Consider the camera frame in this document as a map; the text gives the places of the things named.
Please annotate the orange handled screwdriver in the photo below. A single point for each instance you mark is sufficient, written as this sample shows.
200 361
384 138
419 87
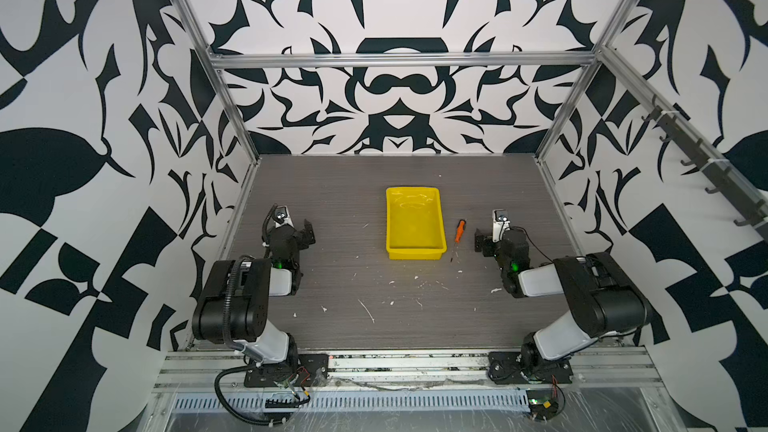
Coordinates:
459 233

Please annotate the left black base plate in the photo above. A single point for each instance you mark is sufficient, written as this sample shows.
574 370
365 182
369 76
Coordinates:
287 370

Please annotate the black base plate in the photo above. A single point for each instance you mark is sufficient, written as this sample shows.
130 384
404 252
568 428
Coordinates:
514 368
287 370

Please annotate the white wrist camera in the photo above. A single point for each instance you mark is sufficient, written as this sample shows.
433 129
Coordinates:
281 216
500 224

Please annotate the white slotted cable duct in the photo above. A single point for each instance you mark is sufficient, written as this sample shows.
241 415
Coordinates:
507 400

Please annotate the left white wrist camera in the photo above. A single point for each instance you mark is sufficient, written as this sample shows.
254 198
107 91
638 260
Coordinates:
281 216

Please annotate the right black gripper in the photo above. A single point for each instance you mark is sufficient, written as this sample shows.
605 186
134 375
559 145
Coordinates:
479 241

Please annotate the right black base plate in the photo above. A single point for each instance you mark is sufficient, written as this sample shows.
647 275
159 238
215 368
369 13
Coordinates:
514 368

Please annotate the yellow plastic bin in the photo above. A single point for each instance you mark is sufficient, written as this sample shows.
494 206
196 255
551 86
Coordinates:
415 227

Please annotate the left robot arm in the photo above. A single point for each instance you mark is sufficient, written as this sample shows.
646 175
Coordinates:
233 308

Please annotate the green circuit board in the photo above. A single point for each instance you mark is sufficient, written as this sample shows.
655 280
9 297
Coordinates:
543 407

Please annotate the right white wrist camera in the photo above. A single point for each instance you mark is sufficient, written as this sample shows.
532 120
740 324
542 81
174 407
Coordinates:
500 224

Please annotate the aluminium front rail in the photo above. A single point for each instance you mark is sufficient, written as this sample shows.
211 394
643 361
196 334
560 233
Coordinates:
194 371

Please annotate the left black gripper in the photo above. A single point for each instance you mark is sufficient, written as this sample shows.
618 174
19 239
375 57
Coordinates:
303 236

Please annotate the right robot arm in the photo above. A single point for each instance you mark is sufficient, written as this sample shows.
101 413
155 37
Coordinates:
602 300

